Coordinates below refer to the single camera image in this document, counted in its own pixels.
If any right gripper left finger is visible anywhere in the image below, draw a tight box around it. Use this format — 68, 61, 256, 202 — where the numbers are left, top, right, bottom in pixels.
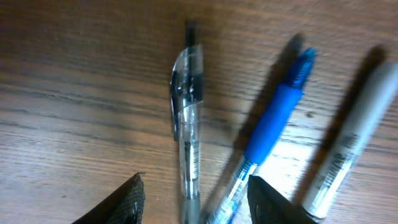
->
73, 172, 146, 224

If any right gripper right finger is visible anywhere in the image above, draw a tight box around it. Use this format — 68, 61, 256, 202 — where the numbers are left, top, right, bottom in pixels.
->
247, 175, 317, 224

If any blue ballpoint pen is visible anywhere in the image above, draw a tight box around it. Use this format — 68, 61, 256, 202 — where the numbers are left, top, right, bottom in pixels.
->
205, 48, 317, 224

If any black permanent marker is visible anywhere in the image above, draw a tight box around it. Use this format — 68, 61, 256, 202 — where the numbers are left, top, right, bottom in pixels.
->
302, 62, 397, 223

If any black clear ballpoint pen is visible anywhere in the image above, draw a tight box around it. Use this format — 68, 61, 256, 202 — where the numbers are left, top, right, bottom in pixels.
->
170, 21, 203, 224

